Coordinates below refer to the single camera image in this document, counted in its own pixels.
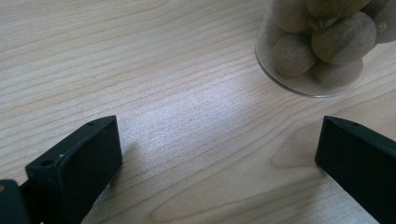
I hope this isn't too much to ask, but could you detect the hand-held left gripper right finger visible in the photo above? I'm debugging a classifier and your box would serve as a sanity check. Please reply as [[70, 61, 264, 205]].
[[315, 116, 396, 224]]

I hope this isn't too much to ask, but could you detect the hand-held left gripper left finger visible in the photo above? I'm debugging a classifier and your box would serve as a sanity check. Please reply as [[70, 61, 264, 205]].
[[19, 115, 123, 224]]

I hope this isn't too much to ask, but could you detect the jar with wooden lid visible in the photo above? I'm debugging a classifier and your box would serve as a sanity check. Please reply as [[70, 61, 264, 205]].
[[254, 0, 396, 99]]

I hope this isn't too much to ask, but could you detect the pile of brown round nuts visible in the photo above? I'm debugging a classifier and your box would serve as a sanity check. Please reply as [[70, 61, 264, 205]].
[[265, 0, 396, 88]]

